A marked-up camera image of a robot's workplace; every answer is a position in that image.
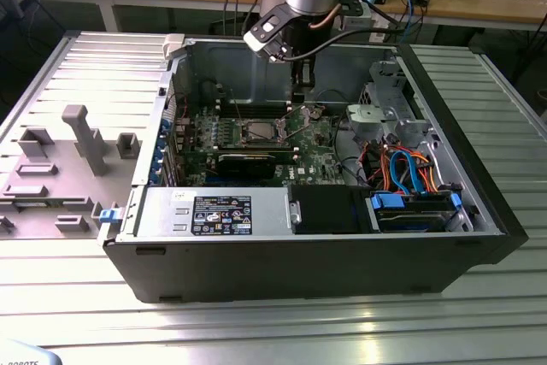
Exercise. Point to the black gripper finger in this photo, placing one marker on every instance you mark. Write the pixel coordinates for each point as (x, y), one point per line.
(298, 76)

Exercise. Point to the silver CPU plate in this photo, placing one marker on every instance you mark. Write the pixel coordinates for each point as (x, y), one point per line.
(261, 133)

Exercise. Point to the black RAM slot bank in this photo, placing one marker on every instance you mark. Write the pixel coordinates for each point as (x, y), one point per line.
(256, 110)
(256, 150)

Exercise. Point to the CPU socket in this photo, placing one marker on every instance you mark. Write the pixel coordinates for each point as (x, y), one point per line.
(245, 132)

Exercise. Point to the round coin battery holder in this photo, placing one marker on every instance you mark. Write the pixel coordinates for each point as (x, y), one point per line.
(316, 113)

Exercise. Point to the white printed label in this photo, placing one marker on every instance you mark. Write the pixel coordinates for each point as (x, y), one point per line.
(379, 31)

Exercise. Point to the green motherboard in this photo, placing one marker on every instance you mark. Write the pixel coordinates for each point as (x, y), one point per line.
(316, 155)

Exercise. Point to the silver metal drive cage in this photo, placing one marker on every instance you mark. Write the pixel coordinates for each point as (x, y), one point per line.
(384, 113)

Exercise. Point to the black graphics card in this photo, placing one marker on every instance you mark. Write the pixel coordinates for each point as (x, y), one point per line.
(248, 166)

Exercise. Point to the hard disk in blue carrier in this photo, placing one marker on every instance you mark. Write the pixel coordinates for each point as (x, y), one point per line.
(410, 211)

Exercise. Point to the silver power supply unit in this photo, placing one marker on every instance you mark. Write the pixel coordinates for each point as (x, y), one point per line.
(162, 215)

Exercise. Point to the black open PC case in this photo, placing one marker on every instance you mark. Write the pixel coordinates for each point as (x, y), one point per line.
(278, 271)

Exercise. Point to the grey parts rack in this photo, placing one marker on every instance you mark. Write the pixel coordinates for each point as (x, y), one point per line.
(85, 143)

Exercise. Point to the blue case latch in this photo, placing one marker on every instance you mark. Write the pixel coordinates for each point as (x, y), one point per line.
(110, 216)

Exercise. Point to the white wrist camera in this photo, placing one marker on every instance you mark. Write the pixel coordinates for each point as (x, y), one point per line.
(265, 33)

